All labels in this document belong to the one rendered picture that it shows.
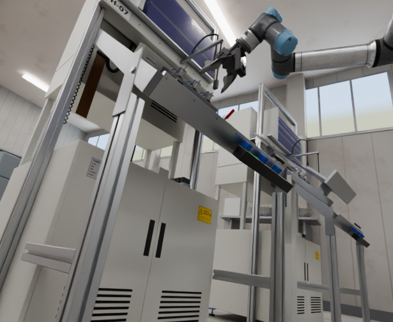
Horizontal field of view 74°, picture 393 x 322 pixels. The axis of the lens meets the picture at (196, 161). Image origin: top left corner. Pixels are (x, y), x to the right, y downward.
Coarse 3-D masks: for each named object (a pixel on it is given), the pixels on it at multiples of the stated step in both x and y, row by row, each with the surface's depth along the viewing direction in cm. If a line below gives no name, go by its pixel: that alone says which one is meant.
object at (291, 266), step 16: (288, 176) 132; (288, 192) 128; (288, 208) 125; (288, 224) 123; (288, 240) 120; (288, 256) 117; (288, 272) 115; (288, 288) 112; (288, 304) 110; (288, 320) 108
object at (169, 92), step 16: (160, 80) 61; (176, 80) 63; (160, 96) 63; (176, 96) 65; (192, 96) 67; (176, 112) 67; (192, 112) 70; (208, 112) 72; (208, 128) 75; (224, 128) 78; (224, 144) 81; (272, 160) 98
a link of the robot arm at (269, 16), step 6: (264, 12) 96; (270, 12) 94; (276, 12) 94; (258, 18) 97; (264, 18) 95; (270, 18) 95; (276, 18) 94; (252, 24) 98; (258, 24) 96; (264, 24) 95; (252, 30) 97; (258, 30) 96; (264, 30) 95; (258, 36) 98
